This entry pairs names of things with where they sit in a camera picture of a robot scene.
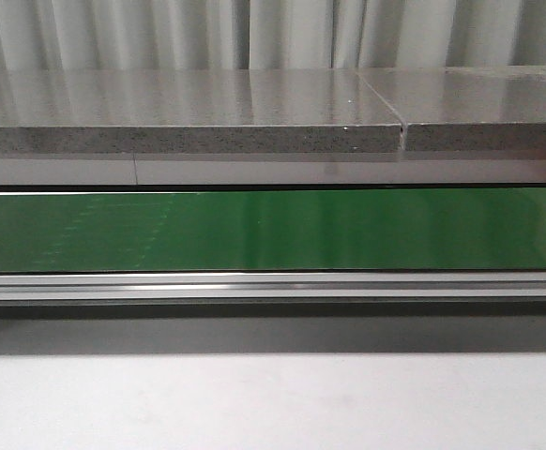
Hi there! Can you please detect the grey stone slab left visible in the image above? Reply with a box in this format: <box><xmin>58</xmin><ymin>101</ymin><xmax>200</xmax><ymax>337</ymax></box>
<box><xmin>0</xmin><ymin>69</ymin><xmax>402</xmax><ymax>154</ymax></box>

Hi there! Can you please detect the grey stone slab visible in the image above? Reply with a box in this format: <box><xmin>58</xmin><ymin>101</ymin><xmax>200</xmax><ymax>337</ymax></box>
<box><xmin>358</xmin><ymin>66</ymin><xmax>546</xmax><ymax>159</ymax></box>
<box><xmin>0</xmin><ymin>69</ymin><xmax>402</xmax><ymax>154</ymax></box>

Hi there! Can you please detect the green conveyor belt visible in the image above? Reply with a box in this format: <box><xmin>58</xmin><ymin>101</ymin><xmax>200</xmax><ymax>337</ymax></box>
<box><xmin>0</xmin><ymin>187</ymin><xmax>546</xmax><ymax>273</ymax></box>

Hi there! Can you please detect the grey stone slab right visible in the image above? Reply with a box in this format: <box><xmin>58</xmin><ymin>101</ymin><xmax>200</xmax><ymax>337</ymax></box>
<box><xmin>358</xmin><ymin>66</ymin><xmax>546</xmax><ymax>159</ymax></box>

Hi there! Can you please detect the grey pleated curtain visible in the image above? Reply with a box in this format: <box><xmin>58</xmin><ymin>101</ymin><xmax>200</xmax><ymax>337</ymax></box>
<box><xmin>0</xmin><ymin>1</ymin><xmax>546</xmax><ymax>70</ymax></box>

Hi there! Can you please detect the aluminium conveyor side rail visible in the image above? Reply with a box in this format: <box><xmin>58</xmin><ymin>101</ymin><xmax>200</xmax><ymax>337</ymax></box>
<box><xmin>0</xmin><ymin>271</ymin><xmax>546</xmax><ymax>308</ymax></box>

